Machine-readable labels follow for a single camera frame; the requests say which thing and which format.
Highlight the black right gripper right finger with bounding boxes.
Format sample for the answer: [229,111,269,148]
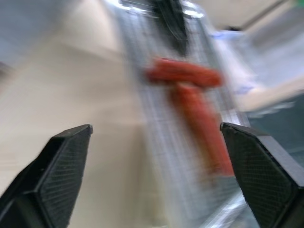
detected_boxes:
[219,122,304,228]

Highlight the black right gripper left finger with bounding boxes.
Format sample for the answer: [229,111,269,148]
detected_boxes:
[0,123,94,228]

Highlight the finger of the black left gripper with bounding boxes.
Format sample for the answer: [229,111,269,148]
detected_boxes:
[145,0,190,56]

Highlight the silver wire rack tray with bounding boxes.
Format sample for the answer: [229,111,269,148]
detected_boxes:
[117,0,256,228]

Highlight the short red sausage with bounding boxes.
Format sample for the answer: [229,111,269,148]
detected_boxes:
[145,58,224,87]

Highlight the long red sausage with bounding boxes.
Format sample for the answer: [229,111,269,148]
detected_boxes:
[170,83,234,177]

